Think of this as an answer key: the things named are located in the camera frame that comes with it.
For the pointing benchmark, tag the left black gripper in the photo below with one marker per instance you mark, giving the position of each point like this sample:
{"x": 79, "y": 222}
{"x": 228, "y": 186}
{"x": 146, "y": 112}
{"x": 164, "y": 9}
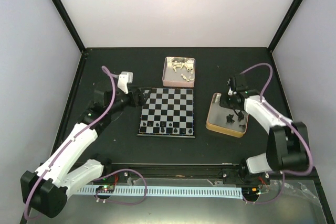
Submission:
{"x": 140, "y": 100}

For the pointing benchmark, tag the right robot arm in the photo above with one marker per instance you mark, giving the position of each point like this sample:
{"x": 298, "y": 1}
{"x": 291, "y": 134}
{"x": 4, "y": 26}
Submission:
{"x": 287, "y": 147}

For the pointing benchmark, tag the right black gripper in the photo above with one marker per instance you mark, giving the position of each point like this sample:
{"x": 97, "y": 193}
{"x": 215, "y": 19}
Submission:
{"x": 223, "y": 103}

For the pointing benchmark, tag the small green circuit board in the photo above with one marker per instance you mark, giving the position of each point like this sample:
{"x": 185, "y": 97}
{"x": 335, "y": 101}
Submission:
{"x": 105, "y": 189}

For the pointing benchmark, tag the right black frame post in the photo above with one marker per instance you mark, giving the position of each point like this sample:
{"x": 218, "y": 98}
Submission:
{"x": 293, "y": 8}

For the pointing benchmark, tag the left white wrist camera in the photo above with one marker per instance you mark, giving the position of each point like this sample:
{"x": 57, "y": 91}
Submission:
{"x": 124, "y": 79}

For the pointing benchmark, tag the pile of white chess pieces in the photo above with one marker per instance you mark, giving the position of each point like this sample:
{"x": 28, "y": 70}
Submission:
{"x": 185, "y": 70}

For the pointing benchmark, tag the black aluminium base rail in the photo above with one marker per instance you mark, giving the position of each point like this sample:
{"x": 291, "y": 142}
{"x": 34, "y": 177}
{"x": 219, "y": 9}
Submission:
{"x": 168, "y": 171}

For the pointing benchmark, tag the left black frame post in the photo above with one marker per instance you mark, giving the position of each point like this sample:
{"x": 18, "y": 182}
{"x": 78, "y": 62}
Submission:
{"x": 69, "y": 24}

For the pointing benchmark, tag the black chess king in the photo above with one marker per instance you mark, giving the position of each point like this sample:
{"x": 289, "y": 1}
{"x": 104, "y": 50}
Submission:
{"x": 163, "y": 126}

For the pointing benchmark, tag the light blue slotted cable duct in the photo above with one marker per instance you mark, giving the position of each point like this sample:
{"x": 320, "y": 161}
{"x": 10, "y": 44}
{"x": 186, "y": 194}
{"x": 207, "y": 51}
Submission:
{"x": 166, "y": 191}

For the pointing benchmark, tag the yellow tin tray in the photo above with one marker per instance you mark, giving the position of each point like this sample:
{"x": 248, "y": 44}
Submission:
{"x": 216, "y": 118}

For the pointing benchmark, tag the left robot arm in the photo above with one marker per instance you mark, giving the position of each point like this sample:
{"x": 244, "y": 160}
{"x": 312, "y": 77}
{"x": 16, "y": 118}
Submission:
{"x": 48, "y": 188}

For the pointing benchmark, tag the black and grey chessboard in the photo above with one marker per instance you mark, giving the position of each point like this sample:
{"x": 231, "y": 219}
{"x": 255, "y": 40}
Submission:
{"x": 175, "y": 105}

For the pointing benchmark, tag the pink tin tray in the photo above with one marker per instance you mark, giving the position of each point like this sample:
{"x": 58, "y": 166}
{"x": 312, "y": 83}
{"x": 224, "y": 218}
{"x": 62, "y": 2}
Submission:
{"x": 170, "y": 78}

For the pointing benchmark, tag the black frame post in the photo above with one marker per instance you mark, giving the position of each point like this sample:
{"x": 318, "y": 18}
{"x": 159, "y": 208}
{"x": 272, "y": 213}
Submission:
{"x": 69, "y": 24}
{"x": 293, "y": 8}

